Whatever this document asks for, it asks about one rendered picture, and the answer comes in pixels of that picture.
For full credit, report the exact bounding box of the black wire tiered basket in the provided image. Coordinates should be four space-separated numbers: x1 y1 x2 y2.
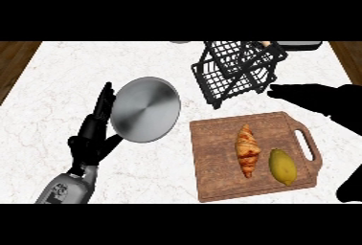
189 40 290 111

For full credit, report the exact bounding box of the dark grey appliance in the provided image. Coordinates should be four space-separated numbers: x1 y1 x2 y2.
275 40 325 52

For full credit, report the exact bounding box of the yellow lemon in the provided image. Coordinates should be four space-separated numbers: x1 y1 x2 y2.
268 148 300 188

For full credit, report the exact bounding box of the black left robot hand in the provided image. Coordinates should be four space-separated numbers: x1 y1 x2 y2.
67 81 124 176

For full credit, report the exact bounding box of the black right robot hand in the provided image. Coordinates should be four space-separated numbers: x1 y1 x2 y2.
266 83 362 204

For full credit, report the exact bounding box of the golden brown croissant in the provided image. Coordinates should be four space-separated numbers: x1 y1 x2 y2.
235 123 263 179

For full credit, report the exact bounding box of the round silver metal plate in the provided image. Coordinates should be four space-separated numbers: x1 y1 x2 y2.
111 76 182 144

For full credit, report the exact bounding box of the brown wooden cutting board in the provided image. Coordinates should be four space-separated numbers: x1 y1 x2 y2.
188 110 324 204

